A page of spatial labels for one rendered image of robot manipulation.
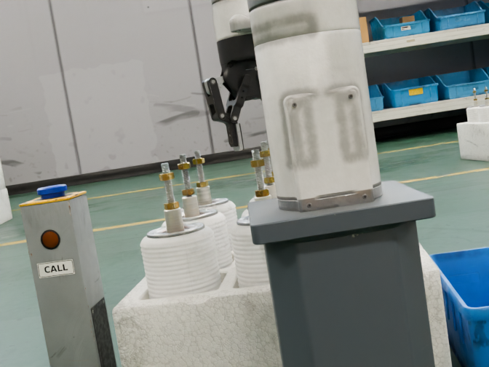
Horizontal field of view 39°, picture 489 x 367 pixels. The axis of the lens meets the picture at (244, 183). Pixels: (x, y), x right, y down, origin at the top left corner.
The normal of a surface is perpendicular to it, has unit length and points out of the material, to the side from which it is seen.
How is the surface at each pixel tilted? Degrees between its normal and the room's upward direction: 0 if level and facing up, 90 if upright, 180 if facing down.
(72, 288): 90
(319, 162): 90
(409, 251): 90
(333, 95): 90
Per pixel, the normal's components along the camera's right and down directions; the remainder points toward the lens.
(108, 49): 0.01, 0.10
